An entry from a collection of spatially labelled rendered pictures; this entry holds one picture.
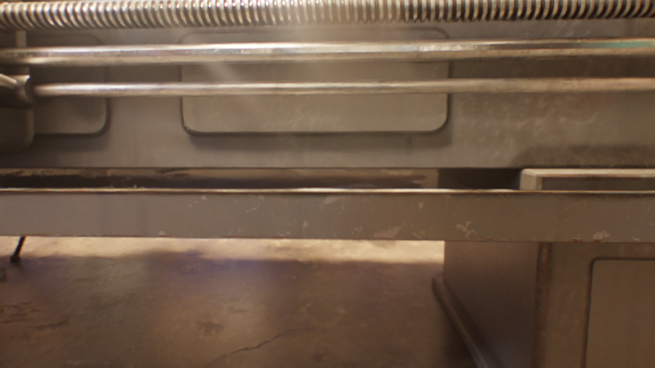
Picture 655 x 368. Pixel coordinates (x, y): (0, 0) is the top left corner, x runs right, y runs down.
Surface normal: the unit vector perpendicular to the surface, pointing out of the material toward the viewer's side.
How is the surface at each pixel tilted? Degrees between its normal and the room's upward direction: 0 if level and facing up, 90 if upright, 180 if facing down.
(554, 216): 90
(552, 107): 90
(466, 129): 90
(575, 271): 90
